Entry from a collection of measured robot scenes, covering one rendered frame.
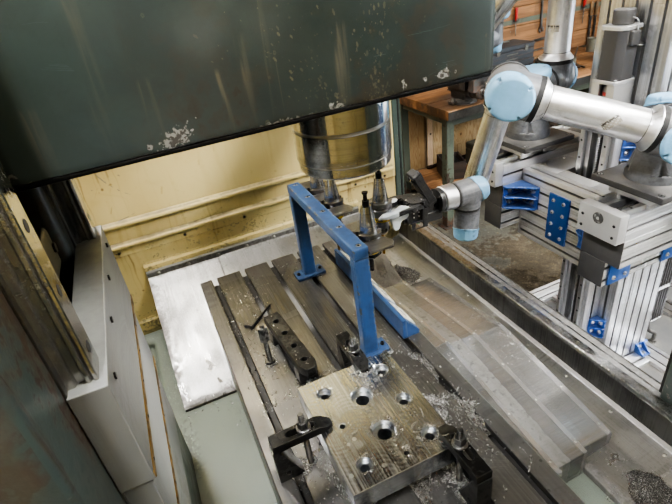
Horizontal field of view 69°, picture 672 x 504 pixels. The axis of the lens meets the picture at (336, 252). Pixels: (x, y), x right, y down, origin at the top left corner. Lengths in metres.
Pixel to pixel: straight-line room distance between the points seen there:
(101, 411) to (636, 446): 1.26
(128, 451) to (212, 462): 0.86
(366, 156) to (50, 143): 0.42
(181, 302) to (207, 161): 0.52
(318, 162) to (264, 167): 1.13
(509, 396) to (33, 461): 1.17
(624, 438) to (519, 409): 0.27
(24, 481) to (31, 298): 0.17
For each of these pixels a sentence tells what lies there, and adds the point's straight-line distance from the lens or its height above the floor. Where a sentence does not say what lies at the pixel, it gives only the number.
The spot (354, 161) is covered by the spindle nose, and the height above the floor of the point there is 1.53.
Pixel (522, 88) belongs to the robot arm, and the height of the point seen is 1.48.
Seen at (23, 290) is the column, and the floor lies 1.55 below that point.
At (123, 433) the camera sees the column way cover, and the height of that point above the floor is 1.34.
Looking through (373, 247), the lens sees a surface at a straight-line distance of 1.13.
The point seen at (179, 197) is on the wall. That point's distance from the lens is 1.86.
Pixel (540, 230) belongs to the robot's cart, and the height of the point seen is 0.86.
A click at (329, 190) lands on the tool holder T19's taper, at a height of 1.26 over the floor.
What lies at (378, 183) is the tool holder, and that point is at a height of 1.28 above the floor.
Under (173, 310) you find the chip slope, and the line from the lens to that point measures 1.87.
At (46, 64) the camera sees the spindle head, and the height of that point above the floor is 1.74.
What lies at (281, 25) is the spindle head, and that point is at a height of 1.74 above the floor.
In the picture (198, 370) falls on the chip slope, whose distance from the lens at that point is 1.75.
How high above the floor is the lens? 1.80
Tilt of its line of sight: 31 degrees down
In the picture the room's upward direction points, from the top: 8 degrees counter-clockwise
